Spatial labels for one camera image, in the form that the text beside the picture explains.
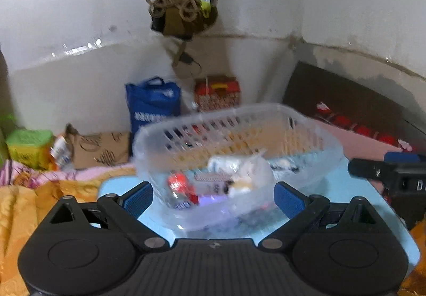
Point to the pink blanket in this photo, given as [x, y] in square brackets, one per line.
[359, 142]

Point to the blue tote bag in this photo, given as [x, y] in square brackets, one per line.
[151, 109]

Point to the red printed cloth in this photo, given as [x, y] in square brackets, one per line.
[362, 129]

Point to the black charger plug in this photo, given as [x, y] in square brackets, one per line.
[186, 59]

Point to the brown paper bag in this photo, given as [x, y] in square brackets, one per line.
[100, 149]

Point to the clear plastic basket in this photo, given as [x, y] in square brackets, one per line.
[233, 136]

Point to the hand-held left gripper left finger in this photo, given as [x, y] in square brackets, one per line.
[137, 198]

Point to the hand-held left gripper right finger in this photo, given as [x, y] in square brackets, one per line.
[289, 199]

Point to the orange blanket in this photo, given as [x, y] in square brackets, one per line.
[40, 216]

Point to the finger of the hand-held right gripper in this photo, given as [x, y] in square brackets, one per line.
[401, 156]
[369, 168]

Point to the white plastic pouch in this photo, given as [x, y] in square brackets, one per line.
[233, 169]

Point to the white tube packet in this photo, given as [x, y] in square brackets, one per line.
[61, 151]

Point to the red-capped bottle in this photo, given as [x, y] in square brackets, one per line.
[178, 184]

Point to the dark wooden headboard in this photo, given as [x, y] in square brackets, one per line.
[349, 99]

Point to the green box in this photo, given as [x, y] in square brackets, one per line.
[28, 147]

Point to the red gift box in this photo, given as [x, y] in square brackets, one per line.
[218, 93]

